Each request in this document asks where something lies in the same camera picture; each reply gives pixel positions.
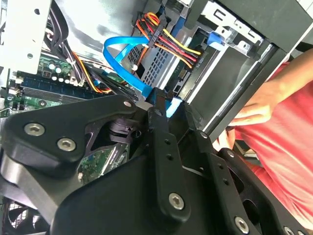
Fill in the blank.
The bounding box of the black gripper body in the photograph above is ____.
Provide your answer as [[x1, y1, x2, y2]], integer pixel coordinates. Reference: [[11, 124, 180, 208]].
[[50, 154, 239, 235]]

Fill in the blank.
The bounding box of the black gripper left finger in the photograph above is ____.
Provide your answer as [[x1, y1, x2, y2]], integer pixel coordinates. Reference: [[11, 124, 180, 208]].
[[0, 87, 192, 225]]

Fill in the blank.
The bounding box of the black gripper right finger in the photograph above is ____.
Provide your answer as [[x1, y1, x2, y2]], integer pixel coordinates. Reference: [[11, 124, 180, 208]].
[[167, 90, 308, 235]]

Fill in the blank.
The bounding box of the blue data wire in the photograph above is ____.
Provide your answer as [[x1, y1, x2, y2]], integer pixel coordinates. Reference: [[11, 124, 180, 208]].
[[102, 36, 172, 117]]

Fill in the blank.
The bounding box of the hard disk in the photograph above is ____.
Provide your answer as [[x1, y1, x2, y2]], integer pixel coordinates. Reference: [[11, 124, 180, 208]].
[[167, 31, 227, 118]]

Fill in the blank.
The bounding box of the orange red power wire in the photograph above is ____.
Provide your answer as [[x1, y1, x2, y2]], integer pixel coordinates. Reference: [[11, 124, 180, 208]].
[[135, 12, 205, 71]]

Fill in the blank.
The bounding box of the person's bare hand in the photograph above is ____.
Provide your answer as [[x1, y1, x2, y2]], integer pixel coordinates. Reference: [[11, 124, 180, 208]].
[[230, 82, 282, 127], [216, 127, 237, 150]]

